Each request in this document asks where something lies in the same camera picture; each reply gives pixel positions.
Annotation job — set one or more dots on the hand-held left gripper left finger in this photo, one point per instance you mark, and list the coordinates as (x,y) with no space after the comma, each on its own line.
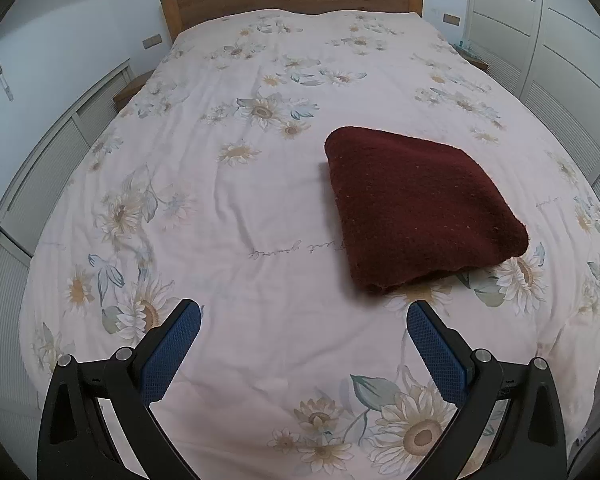
(172,355)

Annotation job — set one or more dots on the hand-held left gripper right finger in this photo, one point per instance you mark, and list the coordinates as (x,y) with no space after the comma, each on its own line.
(437,355)

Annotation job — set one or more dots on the dark red towel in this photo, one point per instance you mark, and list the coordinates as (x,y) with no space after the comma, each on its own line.
(420,200)

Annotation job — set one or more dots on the pink floral duvet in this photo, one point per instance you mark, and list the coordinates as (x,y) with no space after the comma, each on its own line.
(255,185)

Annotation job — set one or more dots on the white louvered wardrobe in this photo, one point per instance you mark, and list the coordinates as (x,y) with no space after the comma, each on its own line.
(555,50)

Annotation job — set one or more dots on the wooden nightstand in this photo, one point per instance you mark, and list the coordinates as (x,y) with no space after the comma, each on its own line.
(130,91)
(477,64)

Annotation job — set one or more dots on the brass wall socket plate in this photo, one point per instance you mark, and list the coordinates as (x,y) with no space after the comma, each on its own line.
(152,41)
(451,18)

